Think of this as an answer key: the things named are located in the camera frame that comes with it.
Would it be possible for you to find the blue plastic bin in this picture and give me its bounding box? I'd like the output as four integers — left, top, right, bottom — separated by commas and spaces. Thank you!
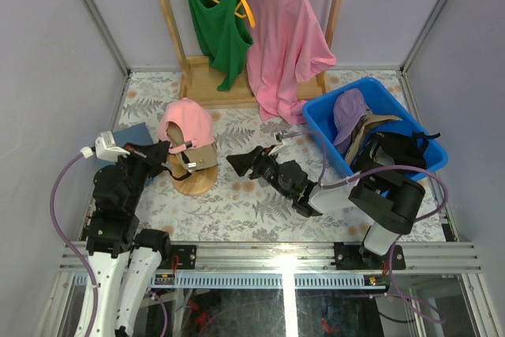
303, 77, 448, 177

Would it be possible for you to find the black sport cap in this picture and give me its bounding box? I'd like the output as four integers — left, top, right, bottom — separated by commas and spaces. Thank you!
350, 132, 440, 172

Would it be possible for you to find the pink t-shirt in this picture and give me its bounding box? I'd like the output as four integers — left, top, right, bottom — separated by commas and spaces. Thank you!
246, 0, 336, 125

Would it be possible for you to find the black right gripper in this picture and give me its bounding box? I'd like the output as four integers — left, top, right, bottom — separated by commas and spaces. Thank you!
227, 145, 294, 200

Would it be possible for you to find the folded blue cloth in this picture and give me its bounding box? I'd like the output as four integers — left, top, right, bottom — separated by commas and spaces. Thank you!
93, 123, 153, 192

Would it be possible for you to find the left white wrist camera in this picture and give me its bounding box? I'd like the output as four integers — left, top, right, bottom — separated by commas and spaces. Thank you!
80, 131, 129, 163

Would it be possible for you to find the beige sport cap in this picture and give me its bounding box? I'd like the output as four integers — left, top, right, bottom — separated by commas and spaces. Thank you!
345, 114, 402, 165

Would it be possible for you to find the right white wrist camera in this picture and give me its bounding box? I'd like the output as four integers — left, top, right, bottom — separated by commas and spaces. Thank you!
269, 132, 290, 155

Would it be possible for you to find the aluminium mounting rail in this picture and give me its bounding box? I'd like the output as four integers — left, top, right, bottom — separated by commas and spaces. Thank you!
58, 240, 484, 289

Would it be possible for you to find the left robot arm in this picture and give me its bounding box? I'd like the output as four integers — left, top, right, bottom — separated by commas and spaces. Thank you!
75, 141, 173, 336

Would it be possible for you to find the green tank top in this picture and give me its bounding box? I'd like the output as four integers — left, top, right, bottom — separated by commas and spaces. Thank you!
187, 0, 253, 92

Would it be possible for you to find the pink cap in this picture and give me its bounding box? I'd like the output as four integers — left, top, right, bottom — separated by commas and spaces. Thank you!
158, 98, 215, 155

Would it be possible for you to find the wooden hat stand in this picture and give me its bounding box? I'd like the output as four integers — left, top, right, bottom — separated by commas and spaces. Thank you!
171, 166, 218, 197

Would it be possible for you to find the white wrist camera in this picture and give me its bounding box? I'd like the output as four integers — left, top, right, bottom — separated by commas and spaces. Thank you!
80, 131, 129, 163
269, 132, 290, 155

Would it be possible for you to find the beige corduroy cap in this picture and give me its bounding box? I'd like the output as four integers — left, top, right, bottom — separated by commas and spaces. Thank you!
166, 122, 218, 172

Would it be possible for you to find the wooden clothes rack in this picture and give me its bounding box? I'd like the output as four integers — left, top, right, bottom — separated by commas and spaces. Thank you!
159, 0, 342, 109

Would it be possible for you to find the purple cap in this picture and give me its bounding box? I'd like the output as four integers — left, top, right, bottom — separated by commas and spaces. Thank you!
333, 88, 371, 149

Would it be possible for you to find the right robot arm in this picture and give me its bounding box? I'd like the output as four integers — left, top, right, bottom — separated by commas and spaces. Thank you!
226, 146, 425, 270

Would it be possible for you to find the black MLB cap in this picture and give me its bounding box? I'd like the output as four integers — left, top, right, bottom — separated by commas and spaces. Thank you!
162, 155, 196, 182

